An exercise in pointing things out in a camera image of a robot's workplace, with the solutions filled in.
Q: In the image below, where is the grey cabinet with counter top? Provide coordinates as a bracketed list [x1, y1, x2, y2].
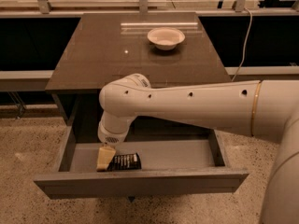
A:
[46, 12, 230, 143]

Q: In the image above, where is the white paper bowl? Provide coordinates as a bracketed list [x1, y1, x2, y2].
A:
[148, 27, 185, 50]

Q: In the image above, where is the black rxbar chocolate wrapper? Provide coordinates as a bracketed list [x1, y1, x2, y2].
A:
[107, 153, 142, 171]

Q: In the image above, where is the open grey top drawer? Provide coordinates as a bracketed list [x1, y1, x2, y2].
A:
[34, 93, 249, 199]

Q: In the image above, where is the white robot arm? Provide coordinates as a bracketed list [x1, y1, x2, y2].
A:
[98, 74, 299, 224]

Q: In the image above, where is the white cable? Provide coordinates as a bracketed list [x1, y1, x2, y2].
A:
[231, 7, 254, 82]

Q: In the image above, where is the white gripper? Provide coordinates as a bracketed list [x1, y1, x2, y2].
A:
[96, 123, 128, 172]

